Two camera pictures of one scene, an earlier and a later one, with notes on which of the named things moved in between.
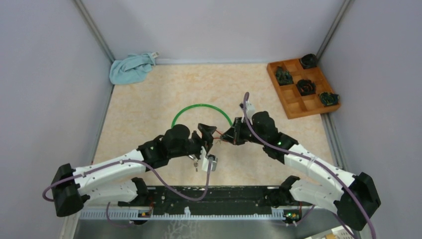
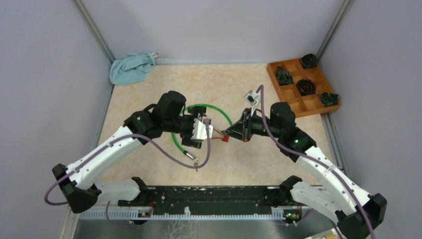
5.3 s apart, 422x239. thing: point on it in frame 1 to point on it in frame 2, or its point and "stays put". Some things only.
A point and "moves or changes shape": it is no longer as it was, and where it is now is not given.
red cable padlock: (218, 138) moves or changes shape
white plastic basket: (340, 233) stays put
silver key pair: (195, 164) stays put
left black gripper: (207, 131) to (197, 112)
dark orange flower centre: (306, 87) stays put
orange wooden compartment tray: (298, 89) stays put
